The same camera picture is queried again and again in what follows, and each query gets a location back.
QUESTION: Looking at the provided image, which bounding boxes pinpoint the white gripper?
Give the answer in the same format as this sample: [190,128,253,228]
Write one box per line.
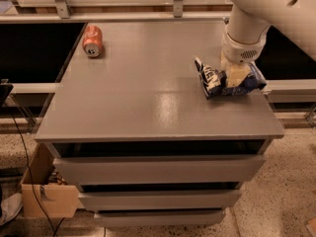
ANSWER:
[222,28,268,88]

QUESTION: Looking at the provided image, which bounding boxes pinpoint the blue chip bag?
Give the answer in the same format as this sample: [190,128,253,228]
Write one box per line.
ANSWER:
[195,57,267,100]

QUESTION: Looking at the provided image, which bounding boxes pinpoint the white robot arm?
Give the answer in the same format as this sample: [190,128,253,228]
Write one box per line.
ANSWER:
[221,0,316,87]

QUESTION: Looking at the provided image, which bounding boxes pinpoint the top grey drawer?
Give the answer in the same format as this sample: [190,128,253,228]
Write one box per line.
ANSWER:
[53,155,265,185]

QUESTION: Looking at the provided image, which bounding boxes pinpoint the grey drawer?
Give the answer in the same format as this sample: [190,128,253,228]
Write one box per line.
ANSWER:
[79,190,242,211]
[53,155,265,185]
[94,210,225,227]

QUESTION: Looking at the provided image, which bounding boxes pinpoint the grey drawer cabinet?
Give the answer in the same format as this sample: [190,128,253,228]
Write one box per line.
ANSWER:
[36,21,283,214]

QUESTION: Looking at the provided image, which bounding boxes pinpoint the middle grey drawer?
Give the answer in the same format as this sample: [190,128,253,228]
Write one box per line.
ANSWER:
[79,190,242,211]

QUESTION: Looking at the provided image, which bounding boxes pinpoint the orange soda can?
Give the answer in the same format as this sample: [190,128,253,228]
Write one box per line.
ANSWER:
[82,25,103,57]

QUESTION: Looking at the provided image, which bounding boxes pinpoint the bottom grey drawer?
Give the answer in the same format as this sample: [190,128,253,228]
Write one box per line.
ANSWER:
[94,210,225,227]

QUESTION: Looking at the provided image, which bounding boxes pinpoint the cardboard box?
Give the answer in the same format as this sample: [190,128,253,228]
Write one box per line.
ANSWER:
[21,144,80,218]

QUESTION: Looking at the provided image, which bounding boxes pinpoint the white shoe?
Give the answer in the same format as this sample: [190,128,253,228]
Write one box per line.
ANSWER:
[0,193,23,226]

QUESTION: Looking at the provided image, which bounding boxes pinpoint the metal railing frame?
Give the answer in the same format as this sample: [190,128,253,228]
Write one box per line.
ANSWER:
[0,0,232,24]

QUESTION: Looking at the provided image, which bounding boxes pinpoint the black cable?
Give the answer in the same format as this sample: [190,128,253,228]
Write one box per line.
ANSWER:
[9,109,66,237]

